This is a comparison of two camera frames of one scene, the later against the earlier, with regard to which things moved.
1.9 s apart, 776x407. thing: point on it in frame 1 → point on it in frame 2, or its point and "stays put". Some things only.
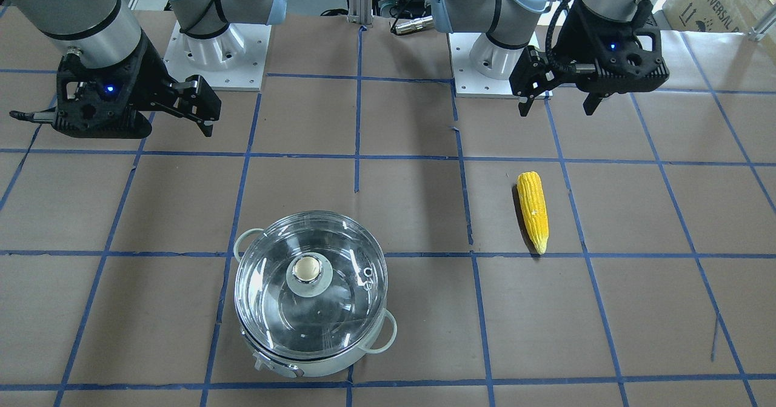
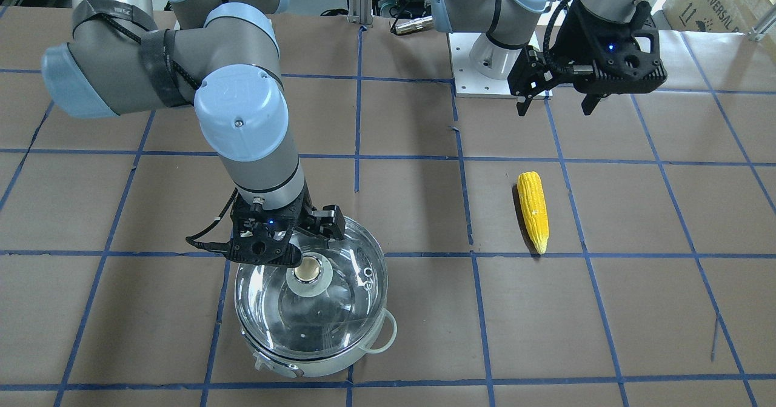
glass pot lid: [310, 284] stays put
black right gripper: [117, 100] → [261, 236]
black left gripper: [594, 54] stays put
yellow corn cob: [534, 208] stays put
